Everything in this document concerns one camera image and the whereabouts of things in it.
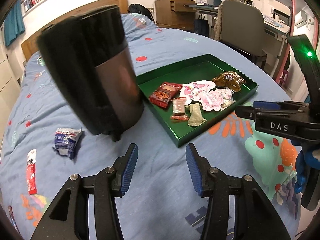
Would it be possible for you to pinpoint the brown snack bag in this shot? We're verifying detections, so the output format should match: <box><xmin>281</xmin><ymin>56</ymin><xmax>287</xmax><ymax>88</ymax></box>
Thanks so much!
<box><xmin>212</xmin><ymin>71</ymin><xmax>246</xmax><ymax>92</ymax></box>

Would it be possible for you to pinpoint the olive gold snack packet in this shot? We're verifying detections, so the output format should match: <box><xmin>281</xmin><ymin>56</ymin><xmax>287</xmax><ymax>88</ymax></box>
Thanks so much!
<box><xmin>186</xmin><ymin>103</ymin><xmax>207</xmax><ymax>127</ymax></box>

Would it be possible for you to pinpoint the pink cartoon character packet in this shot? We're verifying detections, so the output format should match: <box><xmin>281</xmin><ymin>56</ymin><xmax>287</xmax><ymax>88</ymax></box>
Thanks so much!
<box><xmin>180</xmin><ymin>80</ymin><xmax>223</xmax><ymax>112</ymax></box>

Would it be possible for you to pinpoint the dark red snack packet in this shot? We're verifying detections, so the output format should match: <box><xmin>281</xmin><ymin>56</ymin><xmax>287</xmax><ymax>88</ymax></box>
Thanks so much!
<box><xmin>149</xmin><ymin>81</ymin><xmax>183</xmax><ymax>108</ymax></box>

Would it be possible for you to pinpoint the white pink striped packet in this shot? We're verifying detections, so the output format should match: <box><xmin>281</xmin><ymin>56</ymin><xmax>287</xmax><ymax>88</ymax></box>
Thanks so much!
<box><xmin>217</xmin><ymin>88</ymin><xmax>235</xmax><ymax>111</ymax></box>

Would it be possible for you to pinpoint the blue gloved hand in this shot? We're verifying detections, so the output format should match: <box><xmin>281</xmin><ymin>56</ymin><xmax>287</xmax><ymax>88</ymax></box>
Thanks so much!
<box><xmin>291</xmin><ymin>140</ymin><xmax>319</xmax><ymax>193</ymax></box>

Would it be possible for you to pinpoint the red white long packet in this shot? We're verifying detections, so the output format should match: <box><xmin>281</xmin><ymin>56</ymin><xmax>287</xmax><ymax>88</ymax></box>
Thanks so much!
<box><xmin>26</xmin><ymin>149</ymin><xmax>37</xmax><ymax>195</ymax></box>

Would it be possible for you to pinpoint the green tray box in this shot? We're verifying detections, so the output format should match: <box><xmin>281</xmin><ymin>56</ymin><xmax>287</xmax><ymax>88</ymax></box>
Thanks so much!
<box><xmin>137</xmin><ymin>54</ymin><xmax>258</xmax><ymax>147</ymax></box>

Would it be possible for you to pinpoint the small brown biscuit packet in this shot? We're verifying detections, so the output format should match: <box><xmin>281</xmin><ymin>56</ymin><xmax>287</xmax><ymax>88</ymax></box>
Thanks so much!
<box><xmin>170</xmin><ymin>97</ymin><xmax>189</xmax><ymax>121</ymax></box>

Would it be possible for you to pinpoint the blue patterned bedspread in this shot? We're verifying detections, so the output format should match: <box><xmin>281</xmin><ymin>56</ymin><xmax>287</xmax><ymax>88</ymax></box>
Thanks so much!
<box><xmin>1</xmin><ymin>14</ymin><xmax>300</xmax><ymax>239</ymax></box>

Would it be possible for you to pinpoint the blue white crumpled packet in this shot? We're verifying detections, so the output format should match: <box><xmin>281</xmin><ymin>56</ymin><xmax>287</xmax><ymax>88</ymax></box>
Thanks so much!
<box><xmin>53</xmin><ymin>128</ymin><xmax>82</xmax><ymax>159</ymax></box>

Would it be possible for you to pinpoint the white desk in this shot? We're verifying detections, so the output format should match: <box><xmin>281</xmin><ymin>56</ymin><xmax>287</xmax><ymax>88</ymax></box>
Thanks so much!
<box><xmin>188</xmin><ymin>4</ymin><xmax>290</xmax><ymax>79</ymax></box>

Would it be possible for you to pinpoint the grey office chair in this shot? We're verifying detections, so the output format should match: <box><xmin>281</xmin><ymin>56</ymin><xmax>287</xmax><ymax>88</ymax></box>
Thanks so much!
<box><xmin>215</xmin><ymin>0</ymin><xmax>267</xmax><ymax>69</ymax></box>

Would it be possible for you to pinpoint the wooden drawer cabinet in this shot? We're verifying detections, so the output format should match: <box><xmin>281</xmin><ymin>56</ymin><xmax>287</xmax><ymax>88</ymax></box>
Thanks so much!
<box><xmin>155</xmin><ymin>0</ymin><xmax>196</xmax><ymax>32</ymax></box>

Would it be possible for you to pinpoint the black backpack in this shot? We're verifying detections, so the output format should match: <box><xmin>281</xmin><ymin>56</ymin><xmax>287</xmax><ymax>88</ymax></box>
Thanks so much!
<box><xmin>128</xmin><ymin>3</ymin><xmax>155</xmax><ymax>23</ymax></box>

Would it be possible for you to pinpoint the dark brown cylinder container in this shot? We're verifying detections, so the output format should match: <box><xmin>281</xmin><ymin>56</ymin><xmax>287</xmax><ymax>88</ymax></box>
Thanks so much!
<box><xmin>37</xmin><ymin>6</ymin><xmax>144</xmax><ymax>141</ymax></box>

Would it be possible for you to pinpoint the wooden headboard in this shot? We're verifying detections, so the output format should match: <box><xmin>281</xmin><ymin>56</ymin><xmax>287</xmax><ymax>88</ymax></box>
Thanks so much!
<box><xmin>21</xmin><ymin>0</ymin><xmax>129</xmax><ymax>62</ymax></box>

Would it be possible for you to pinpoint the teal curtain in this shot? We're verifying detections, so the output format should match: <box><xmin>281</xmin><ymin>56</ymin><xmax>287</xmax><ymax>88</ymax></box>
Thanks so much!
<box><xmin>4</xmin><ymin>0</ymin><xmax>25</xmax><ymax>47</ymax></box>

